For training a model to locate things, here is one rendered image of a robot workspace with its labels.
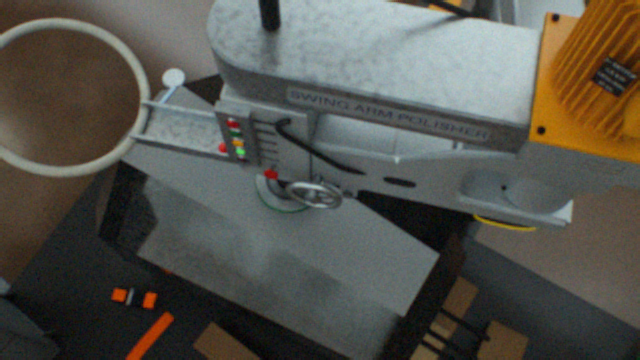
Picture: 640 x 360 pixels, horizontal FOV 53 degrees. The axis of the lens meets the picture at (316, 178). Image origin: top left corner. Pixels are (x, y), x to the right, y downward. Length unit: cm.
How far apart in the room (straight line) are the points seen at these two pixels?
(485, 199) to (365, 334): 63
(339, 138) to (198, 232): 77
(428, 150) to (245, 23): 49
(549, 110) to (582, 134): 7
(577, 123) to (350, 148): 52
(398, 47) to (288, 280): 100
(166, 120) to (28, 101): 152
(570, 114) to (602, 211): 192
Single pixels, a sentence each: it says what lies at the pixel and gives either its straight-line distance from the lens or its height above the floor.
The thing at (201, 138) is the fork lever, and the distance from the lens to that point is 193.
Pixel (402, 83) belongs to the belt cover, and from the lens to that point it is 125.
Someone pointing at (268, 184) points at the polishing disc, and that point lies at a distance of 204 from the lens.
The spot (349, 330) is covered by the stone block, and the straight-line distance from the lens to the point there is 207.
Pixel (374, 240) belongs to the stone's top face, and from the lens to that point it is 203.
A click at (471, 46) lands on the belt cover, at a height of 167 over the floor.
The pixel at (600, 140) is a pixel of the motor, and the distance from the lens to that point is 126.
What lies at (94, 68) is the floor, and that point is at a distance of 340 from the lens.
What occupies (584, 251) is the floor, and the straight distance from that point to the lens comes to 307.
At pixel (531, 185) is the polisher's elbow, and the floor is 137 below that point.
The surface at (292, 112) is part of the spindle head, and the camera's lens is 138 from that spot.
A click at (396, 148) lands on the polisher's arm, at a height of 139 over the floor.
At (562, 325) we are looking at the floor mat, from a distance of 295.
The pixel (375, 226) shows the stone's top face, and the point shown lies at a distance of 204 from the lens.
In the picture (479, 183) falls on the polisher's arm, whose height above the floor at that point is 122.
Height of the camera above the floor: 275
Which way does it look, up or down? 68 degrees down
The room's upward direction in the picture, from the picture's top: 1 degrees counter-clockwise
